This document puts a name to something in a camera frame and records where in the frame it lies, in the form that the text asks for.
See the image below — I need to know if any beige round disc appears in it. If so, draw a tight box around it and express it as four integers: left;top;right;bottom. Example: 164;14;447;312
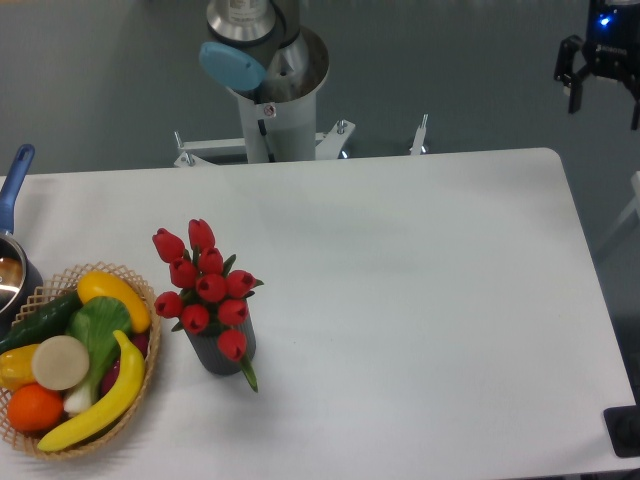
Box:
31;335;90;391

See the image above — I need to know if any dark grey ribbed vase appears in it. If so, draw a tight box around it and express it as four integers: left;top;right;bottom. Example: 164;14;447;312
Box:
179;299;257;377

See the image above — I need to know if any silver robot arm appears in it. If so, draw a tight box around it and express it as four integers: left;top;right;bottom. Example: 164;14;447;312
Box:
199;1;639;130

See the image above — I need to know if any purple vegetable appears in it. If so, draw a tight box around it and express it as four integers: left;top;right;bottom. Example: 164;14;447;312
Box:
99;333;149;397

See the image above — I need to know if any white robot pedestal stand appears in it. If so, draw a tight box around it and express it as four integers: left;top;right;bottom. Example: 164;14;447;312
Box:
172;87;430;169

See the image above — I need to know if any yellow banana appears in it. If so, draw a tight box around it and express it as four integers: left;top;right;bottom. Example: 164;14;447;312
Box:
37;330;145;453

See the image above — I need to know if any woven wicker basket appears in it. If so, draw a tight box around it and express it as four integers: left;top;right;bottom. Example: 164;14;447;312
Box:
1;262;161;461

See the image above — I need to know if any red tulip bouquet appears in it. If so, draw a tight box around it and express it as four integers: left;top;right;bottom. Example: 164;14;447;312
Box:
152;219;263;392

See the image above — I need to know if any yellow bell pepper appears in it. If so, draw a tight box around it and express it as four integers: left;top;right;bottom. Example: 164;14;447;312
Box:
1;344;39;391

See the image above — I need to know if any green cucumber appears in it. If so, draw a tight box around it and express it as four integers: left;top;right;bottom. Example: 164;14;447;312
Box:
1;291;82;353

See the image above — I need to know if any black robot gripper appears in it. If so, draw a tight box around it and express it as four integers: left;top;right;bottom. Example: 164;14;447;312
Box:
553;1;640;131

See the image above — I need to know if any orange fruit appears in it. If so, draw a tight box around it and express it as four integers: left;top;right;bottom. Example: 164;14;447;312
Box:
7;383;63;432

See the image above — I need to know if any black device at table edge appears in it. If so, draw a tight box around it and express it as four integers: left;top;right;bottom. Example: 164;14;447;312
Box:
603;405;639;458

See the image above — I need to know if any white frame at right edge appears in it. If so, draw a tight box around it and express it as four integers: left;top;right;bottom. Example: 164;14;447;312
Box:
592;171;639;263

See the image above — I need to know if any blue-handled steel saucepan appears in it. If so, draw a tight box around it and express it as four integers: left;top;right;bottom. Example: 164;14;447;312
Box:
1;144;43;338

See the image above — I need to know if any green bok choy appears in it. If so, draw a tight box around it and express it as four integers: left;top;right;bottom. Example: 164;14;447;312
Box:
64;296;132;416

